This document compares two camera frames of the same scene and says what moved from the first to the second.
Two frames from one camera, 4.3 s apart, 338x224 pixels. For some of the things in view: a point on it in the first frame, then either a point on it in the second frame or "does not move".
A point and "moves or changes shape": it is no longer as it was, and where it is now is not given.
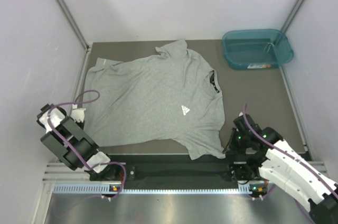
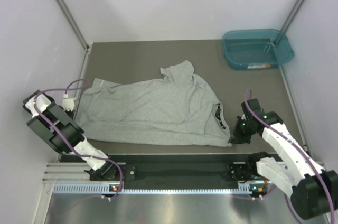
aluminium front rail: x=78 y=171 does not move
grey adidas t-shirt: x=171 y=97 moves or changes shape
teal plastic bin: x=256 y=49 does not move
